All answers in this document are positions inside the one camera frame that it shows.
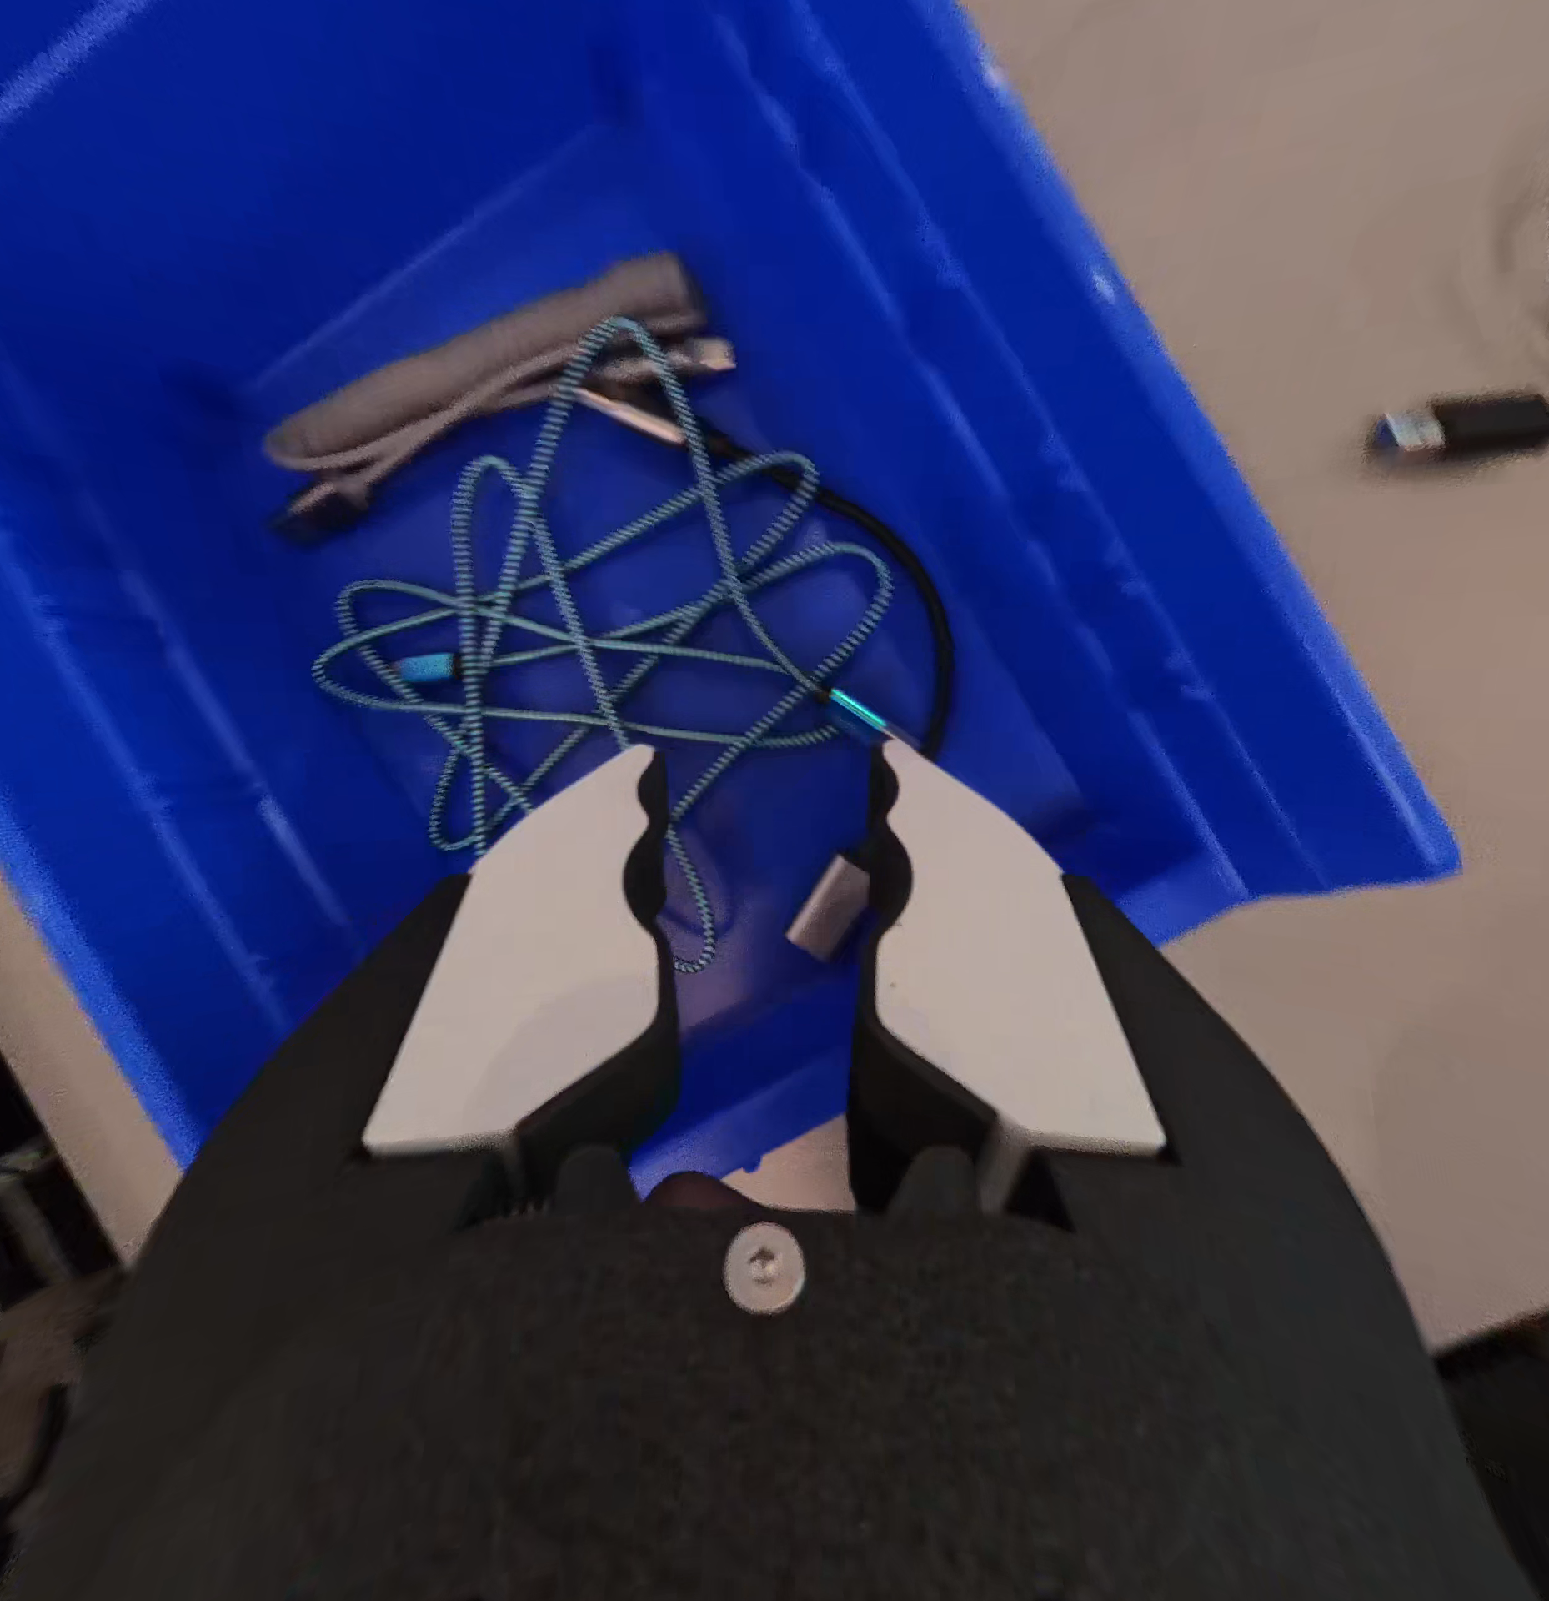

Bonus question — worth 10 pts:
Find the grey ribbed cable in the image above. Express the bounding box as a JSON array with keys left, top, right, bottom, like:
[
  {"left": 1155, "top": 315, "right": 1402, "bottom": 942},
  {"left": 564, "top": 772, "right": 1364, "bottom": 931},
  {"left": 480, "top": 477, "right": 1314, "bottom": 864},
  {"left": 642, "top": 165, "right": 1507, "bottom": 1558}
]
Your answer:
[{"left": 262, "top": 252, "right": 742, "bottom": 542}]

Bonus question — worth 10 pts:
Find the blue plastic bin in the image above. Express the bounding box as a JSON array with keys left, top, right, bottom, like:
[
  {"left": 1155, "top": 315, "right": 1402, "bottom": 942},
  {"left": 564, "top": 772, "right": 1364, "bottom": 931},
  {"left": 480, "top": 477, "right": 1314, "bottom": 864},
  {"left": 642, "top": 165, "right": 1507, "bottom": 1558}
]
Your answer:
[{"left": 0, "top": 0, "right": 1464, "bottom": 1174}]

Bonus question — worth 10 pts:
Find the teal braided cable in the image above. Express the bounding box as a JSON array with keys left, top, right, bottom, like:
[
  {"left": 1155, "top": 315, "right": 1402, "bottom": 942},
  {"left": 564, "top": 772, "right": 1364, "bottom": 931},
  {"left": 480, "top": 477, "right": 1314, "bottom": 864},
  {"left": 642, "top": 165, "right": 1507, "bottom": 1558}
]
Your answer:
[{"left": 308, "top": 315, "right": 929, "bottom": 981}]

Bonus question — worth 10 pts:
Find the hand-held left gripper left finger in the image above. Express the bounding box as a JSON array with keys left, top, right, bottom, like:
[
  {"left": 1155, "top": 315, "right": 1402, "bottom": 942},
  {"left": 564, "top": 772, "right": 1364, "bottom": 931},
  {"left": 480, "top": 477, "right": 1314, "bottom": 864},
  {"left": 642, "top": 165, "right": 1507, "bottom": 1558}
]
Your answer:
[{"left": 358, "top": 745, "right": 687, "bottom": 1209}]

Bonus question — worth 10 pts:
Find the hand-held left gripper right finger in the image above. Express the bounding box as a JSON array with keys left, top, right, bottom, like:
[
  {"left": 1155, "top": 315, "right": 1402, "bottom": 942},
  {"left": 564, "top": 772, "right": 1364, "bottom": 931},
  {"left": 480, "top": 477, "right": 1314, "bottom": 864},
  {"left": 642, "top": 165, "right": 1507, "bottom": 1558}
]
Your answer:
[{"left": 847, "top": 737, "right": 1170, "bottom": 1216}]

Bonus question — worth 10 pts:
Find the thick black cable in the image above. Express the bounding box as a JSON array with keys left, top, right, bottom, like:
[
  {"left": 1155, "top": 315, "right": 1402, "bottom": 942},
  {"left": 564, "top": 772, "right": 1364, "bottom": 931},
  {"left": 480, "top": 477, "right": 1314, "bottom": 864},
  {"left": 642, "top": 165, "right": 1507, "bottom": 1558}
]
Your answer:
[{"left": 1364, "top": 155, "right": 1549, "bottom": 475}]

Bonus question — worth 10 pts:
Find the black cable with grey plugs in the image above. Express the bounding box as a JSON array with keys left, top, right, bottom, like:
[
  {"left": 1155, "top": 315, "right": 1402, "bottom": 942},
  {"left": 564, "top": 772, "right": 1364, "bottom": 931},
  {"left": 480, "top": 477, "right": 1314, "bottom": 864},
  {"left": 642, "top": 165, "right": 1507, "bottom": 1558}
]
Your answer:
[{"left": 572, "top": 380, "right": 962, "bottom": 962}]

